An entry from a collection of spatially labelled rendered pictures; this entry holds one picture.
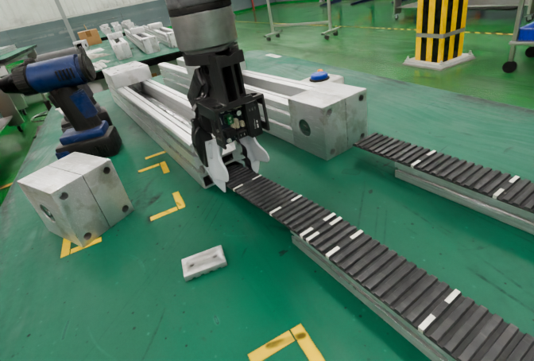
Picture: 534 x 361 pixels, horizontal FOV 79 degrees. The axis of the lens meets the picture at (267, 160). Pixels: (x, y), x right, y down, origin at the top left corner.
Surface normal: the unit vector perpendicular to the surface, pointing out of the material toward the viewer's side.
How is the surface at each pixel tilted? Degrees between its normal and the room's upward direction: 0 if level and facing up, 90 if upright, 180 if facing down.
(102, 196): 90
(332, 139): 90
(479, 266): 0
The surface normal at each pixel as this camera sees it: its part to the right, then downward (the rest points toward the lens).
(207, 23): 0.27, 0.43
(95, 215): 0.84, 0.13
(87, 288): -0.18, -0.86
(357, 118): 0.55, 0.32
